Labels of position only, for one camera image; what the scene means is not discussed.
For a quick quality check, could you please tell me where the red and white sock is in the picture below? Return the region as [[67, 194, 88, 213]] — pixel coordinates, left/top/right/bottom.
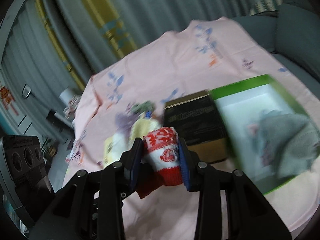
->
[[137, 127, 183, 199]]

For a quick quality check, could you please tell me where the purple knitted cloth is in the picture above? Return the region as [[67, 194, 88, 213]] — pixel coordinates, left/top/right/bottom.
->
[[115, 113, 137, 136]]

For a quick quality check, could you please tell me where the yellow and white towel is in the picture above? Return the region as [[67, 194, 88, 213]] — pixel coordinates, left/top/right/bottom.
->
[[128, 118, 161, 148]]

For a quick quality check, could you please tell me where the tissue pack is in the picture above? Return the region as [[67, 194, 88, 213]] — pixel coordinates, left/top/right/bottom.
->
[[103, 132, 129, 167]]

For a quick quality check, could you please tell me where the green gift box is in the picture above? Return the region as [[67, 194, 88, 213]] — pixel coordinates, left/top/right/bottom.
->
[[209, 75, 319, 194]]

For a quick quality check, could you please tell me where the white cup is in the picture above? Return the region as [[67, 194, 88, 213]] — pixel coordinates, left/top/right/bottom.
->
[[59, 87, 80, 106]]

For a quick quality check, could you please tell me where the pink floral tablecloth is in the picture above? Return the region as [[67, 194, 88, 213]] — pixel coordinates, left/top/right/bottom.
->
[[64, 17, 319, 239]]

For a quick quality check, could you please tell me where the green sock ball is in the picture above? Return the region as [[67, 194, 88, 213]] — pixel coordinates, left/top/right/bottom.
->
[[130, 101, 155, 114]]

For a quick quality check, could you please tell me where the striped cushion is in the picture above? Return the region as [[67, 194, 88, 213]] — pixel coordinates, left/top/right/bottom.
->
[[249, 0, 283, 16]]

